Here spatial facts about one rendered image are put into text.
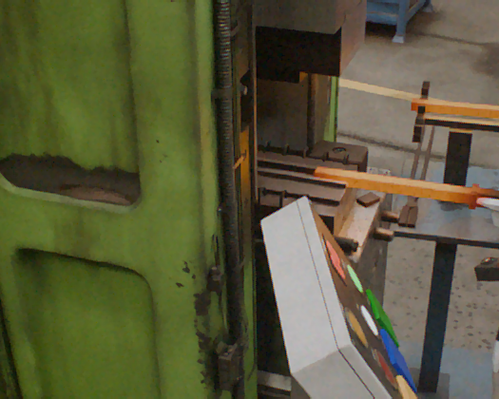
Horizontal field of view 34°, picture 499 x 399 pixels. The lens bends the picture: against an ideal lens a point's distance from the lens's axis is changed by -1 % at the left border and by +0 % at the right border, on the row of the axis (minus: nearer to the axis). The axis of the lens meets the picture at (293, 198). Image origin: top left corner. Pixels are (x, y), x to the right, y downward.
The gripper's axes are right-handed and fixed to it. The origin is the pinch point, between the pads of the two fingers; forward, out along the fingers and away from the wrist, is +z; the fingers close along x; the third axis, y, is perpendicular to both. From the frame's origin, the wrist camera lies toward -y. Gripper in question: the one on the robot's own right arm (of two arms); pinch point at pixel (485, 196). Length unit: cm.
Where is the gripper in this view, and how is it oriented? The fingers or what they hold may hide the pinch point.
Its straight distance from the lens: 165.1
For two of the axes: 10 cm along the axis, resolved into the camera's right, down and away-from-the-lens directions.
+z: -9.6, -1.5, 2.5
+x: 2.9, -4.9, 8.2
